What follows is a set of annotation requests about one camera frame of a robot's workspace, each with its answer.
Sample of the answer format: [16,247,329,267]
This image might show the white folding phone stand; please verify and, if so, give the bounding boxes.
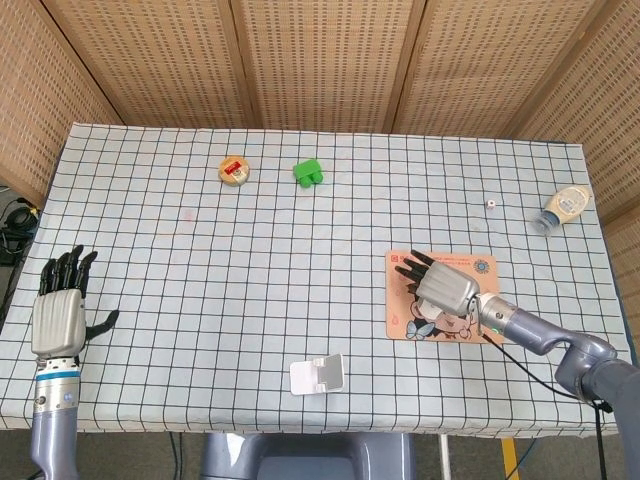
[289,352,347,397]

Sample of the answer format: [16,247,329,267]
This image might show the green toy building block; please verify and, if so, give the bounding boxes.
[292,158,325,190]

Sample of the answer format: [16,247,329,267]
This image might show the cartoon girl mouse pad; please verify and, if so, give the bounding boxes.
[384,249,502,346]

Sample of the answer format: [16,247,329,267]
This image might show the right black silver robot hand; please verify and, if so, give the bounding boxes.
[394,249,483,318]

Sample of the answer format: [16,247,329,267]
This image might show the round wooden toy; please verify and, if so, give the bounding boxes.
[216,155,251,187]

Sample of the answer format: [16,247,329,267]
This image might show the cream bottle blue cap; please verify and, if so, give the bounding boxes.
[535,184,594,235]

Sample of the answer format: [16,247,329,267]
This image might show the blue checkered tablecloth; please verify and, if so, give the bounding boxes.
[0,123,640,435]

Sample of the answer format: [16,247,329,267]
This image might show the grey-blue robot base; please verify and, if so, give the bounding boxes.
[200,430,416,480]

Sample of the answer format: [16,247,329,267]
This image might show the black floor cable bundle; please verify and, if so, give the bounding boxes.
[0,185,40,267]

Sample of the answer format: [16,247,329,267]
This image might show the white table leg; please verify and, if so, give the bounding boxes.
[438,432,453,480]

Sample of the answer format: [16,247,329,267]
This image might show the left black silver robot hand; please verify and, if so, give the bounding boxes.
[30,244,121,362]

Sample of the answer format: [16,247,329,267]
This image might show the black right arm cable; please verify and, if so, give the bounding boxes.
[480,333,614,480]

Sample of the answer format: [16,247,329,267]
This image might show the woven bamboo folding screen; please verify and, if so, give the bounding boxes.
[0,0,640,306]

